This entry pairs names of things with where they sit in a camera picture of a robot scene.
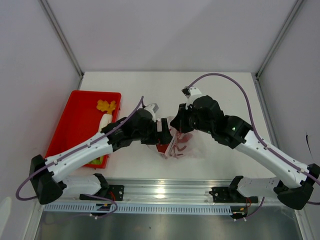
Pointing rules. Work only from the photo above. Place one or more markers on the yellow toy food piece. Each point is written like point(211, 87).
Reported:
point(105, 106)

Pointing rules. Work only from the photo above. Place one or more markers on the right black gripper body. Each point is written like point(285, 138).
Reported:
point(190, 121)

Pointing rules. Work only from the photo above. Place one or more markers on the left aluminium frame post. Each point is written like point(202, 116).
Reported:
point(49, 13)

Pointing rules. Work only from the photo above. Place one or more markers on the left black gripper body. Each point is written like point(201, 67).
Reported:
point(149, 136)

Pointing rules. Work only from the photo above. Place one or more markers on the right aluminium frame post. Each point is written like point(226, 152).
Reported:
point(280, 36)

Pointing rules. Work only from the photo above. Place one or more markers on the clear zip top bag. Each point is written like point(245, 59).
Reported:
point(197, 144)

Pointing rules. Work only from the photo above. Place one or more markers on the white slotted cable duct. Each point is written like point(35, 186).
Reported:
point(135, 208)

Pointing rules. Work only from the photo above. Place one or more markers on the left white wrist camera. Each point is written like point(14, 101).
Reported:
point(152, 108)

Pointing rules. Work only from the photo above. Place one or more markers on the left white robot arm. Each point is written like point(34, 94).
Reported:
point(49, 176)

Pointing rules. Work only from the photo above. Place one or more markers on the green white toy celery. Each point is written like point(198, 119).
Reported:
point(104, 121)

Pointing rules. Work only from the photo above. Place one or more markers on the aluminium frame post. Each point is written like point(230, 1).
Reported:
point(49, 13)
point(280, 36)

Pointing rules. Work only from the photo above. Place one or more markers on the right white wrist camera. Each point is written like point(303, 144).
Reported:
point(191, 93)

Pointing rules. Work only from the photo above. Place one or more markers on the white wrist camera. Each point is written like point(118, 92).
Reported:
point(152, 108)
point(191, 93)

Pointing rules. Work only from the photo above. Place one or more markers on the red plastic tray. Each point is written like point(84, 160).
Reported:
point(80, 119)

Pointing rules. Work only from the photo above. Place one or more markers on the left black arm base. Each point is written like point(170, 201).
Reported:
point(114, 193)

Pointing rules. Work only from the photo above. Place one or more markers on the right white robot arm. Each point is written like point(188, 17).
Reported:
point(293, 182)

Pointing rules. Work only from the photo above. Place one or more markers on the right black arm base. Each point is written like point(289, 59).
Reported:
point(222, 194)

